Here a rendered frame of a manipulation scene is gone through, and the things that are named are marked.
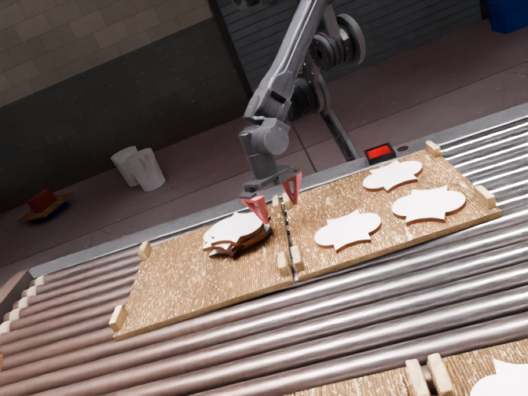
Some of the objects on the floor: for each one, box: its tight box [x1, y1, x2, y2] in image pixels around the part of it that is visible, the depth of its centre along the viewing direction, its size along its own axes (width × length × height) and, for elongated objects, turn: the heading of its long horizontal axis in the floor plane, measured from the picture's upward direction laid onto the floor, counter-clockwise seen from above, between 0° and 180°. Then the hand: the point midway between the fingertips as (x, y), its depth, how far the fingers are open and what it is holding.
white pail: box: [125, 148, 166, 192], centre depth 459 cm, size 30×30×37 cm
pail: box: [111, 146, 139, 187], centre depth 492 cm, size 30×30×37 cm
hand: (280, 210), depth 100 cm, fingers open, 9 cm apart
